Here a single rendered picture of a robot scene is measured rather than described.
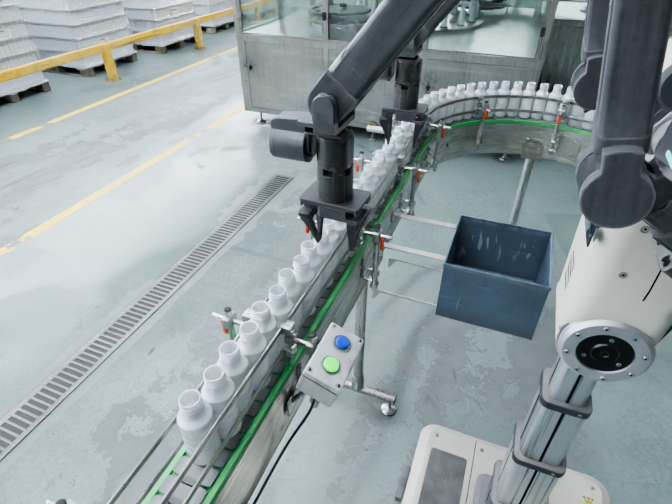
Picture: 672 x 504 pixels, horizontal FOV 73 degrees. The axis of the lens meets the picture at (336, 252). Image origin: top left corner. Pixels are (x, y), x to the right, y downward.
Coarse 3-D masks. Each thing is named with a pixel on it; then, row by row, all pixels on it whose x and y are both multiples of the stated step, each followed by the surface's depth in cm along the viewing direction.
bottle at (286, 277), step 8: (280, 272) 103; (288, 272) 104; (280, 280) 102; (288, 280) 102; (288, 288) 103; (296, 288) 104; (288, 296) 103; (296, 296) 104; (296, 312) 107; (296, 320) 108
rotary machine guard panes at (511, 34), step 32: (256, 0) 418; (288, 0) 407; (320, 0) 397; (352, 0) 387; (480, 0) 353; (512, 0) 345; (544, 0) 337; (256, 32) 435; (288, 32) 424; (320, 32) 413; (352, 32) 402; (448, 32) 373; (480, 32) 365; (512, 32) 356
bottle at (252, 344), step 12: (252, 324) 91; (240, 336) 89; (252, 336) 88; (240, 348) 90; (252, 348) 89; (264, 348) 91; (252, 360) 90; (264, 360) 92; (264, 372) 94; (252, 384) 95
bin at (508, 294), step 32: (448, 224) 162; (480, 224) 162; (512, 224) 158; (448, 256) 146; (480, 256) 170; (512, 256) 165; (544, 256) 157; (448, 288) 145; (480, 288) 141; (512, 288) 136; (544, 288) 132; (480, 320) 147; (512, 320) 143
